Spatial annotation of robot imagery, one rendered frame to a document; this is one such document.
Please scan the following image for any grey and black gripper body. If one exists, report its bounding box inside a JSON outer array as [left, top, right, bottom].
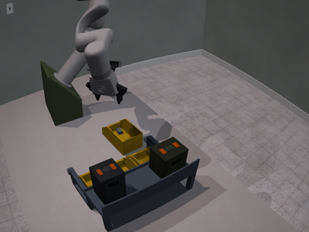
[[89, 70, 119, 97]]

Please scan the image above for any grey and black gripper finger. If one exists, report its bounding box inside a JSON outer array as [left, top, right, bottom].
[[86, 82, 101, 101], [116, 83, 127, 104]]

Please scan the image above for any dark grey metal shelf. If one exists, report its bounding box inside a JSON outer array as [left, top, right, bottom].
[[66, 159, 200, 232]]

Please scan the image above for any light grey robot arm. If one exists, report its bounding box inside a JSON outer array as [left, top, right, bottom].
[[54, 0, 122, 88]]

